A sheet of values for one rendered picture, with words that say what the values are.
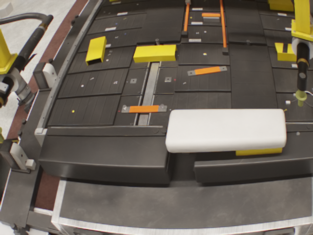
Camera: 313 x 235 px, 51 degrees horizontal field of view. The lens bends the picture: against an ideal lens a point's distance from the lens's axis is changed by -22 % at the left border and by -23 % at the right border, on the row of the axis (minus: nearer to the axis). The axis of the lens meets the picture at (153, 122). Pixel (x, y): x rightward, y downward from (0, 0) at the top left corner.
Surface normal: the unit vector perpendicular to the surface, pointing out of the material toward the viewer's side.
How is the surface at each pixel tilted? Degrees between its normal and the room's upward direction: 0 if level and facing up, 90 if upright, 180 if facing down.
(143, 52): 0
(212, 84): 0
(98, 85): 0
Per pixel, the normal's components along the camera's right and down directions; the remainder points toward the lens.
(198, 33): -0.19, -0.65
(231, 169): -0.14, 0.76
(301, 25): -0.38, 0.73
